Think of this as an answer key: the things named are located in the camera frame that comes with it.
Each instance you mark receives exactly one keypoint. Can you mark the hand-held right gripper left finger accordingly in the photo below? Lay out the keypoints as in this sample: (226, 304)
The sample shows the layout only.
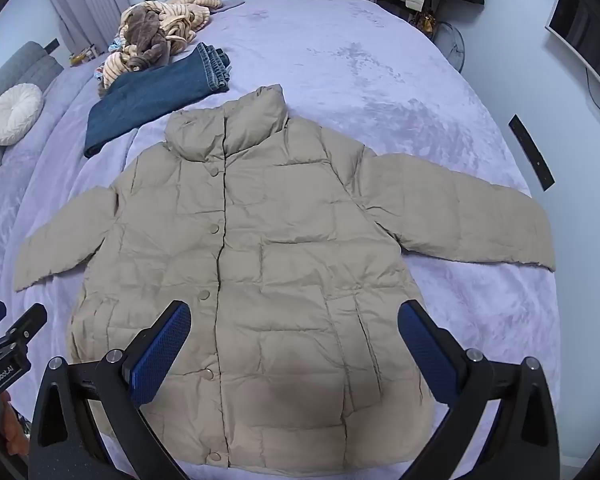
(162, 355)

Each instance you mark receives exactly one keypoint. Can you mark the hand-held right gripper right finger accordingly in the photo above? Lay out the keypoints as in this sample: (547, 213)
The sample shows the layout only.
(427, 355)

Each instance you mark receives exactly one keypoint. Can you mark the person's left hand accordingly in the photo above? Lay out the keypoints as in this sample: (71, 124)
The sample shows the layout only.
(12, 425)

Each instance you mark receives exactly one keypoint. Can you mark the white round pillow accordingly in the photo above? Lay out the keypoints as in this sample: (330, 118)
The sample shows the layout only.
(15, 115)

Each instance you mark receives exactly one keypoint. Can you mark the black flat bar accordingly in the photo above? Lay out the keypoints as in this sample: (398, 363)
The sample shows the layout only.
(530, 152)

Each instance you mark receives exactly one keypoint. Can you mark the folded blue jeans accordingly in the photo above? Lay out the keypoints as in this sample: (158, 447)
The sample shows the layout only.
(145, 105)

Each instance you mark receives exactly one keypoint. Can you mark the grey quilted headboard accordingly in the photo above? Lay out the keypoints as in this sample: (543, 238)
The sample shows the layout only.
(25, 65)

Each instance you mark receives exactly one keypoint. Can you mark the colourful printed cloth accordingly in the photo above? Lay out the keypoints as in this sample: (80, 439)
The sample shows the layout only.
(99, 74)

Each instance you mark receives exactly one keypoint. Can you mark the yellow bedside items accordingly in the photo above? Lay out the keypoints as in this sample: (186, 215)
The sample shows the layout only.
(82, 56)

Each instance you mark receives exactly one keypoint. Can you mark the purple plush blanket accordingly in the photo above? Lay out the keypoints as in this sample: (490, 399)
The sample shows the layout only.
(380, 85)

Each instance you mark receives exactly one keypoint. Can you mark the floor fan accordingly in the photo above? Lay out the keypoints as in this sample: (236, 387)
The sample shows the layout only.
(452, 47)

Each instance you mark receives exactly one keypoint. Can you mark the brown plush garment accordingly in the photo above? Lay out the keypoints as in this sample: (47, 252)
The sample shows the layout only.
(147, 35)

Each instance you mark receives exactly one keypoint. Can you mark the beige striped plush garment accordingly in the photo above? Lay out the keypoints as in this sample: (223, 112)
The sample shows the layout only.
(182, 15)

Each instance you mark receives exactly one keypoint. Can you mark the wall television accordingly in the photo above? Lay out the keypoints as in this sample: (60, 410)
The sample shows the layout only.
(580, 25)

